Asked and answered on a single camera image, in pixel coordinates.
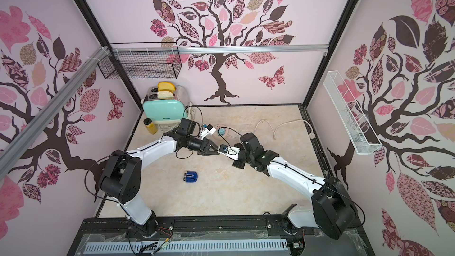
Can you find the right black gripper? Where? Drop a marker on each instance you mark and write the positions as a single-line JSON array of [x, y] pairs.
[[240, 156]]

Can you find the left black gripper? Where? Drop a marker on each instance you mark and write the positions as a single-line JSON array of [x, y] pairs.
[[204, 147]]

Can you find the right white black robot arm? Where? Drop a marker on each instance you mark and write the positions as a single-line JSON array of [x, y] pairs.
[[332, 210]]

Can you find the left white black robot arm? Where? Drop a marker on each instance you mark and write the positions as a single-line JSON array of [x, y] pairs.
[[121, 178]]

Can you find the round pink power strip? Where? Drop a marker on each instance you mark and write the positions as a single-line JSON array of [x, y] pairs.
[[229, 134]]

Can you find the mint green toaster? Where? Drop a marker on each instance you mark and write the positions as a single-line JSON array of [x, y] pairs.
[[166, 111]]

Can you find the yellow juice bottle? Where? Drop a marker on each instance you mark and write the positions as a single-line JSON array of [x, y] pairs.
[[150, 126]]

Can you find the pale bread slice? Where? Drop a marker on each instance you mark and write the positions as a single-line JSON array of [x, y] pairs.
[[164, 94]]

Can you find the yellow bread slice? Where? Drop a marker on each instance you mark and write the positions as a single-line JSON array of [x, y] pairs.
[[166, 86]]

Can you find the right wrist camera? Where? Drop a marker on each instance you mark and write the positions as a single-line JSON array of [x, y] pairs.
[[228, 150]]

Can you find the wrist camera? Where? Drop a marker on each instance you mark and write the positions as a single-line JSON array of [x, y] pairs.
[[228, 150], [207, 129]]

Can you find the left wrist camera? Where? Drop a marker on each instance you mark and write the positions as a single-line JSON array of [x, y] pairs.
[[207, 129]]

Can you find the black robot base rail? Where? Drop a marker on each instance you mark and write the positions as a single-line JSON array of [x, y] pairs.
[[301, 241]]

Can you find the black wire wall basket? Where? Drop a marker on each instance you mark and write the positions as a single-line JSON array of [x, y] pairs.
[[142, 62]]

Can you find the white slotted cable duct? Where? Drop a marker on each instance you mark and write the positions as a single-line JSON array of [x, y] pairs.
[[149, 247]]

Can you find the white wire wall basket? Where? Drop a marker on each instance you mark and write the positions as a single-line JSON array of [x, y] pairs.
[[353, 117]]

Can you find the back aluminium rail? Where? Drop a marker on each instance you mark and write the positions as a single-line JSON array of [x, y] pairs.
[[229, 49]]

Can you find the aluminium rail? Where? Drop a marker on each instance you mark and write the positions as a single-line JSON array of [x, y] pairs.
[[229, 49], [21, 143]]

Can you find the left aluminium rail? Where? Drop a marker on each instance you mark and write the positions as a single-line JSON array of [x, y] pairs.
[[21, 143]]

